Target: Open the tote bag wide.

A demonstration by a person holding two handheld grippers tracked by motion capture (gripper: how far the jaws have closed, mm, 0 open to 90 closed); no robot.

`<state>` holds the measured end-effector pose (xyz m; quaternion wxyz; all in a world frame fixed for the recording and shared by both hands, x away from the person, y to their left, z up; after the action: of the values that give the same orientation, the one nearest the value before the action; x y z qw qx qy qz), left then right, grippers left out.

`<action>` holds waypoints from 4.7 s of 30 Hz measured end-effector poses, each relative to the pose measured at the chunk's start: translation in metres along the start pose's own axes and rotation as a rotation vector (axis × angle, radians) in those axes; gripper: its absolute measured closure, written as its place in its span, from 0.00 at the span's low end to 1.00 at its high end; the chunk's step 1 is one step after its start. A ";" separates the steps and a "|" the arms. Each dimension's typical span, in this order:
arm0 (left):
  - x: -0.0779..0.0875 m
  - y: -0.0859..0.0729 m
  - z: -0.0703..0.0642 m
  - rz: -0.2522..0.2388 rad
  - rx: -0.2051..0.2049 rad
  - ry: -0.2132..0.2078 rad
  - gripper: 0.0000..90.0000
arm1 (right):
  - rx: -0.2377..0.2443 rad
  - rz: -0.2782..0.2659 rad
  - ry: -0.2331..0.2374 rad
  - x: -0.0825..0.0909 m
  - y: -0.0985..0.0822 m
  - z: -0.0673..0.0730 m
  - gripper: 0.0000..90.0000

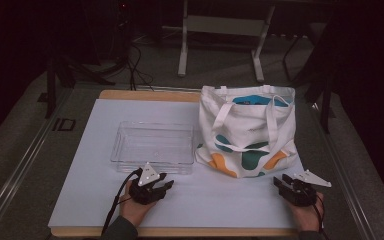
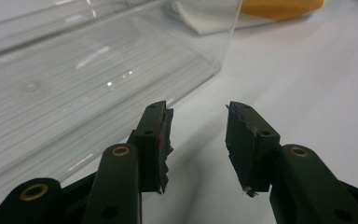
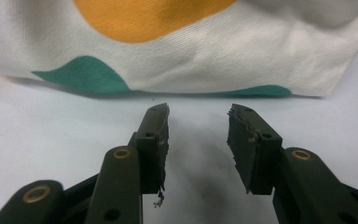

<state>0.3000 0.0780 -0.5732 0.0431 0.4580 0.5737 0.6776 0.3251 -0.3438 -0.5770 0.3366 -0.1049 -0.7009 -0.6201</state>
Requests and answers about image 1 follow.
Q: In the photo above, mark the white printed tote bag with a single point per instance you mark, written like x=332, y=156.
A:
x=246, y=126

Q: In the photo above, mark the person's right hand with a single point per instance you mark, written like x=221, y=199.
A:
x=308, y=216

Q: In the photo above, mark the clear plastic tray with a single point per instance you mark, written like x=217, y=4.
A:
x=153, y=146

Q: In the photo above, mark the metal floor rail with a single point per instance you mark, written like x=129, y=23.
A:
x=346, y=180
x=20, y=170

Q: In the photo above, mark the black tripod stand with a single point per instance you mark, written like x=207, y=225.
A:
x=50, y=86

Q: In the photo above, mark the dark equipment tower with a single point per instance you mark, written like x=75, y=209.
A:
x=113, y=30

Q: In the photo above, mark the white table mat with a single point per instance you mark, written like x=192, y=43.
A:
x=90, y=200

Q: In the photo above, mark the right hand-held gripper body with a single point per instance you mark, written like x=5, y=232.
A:
x=298, y=195

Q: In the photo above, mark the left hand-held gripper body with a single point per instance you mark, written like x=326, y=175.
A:
x=145, y=195

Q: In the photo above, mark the black metal stand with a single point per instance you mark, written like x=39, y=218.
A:
x=326, y=100

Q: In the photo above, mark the white metal stand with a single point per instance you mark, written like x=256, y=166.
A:
x=226, y=25

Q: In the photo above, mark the person's left hand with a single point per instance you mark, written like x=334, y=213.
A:
x=135, y=211

